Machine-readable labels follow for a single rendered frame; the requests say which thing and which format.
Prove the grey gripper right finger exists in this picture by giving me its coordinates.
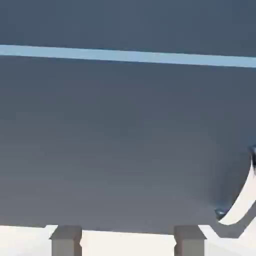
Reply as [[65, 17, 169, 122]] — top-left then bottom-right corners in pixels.
[[173, 224, 222, 256]]

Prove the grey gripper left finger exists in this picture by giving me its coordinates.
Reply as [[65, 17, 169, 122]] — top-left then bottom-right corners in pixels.
[[44, 224, 83, 256]]

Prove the blue-grey cabinet door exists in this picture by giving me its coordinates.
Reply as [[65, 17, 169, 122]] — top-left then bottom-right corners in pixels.
[[0, 54, 256, 239], [0, 0, 256, 59]]

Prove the blue painted cabinet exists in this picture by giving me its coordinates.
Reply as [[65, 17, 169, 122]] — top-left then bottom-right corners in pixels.
[[0, 0, 256, 239]]

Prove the curved shiny metal handle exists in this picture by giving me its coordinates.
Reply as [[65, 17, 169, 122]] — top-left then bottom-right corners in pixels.
[[213, 144, 256, 227]]

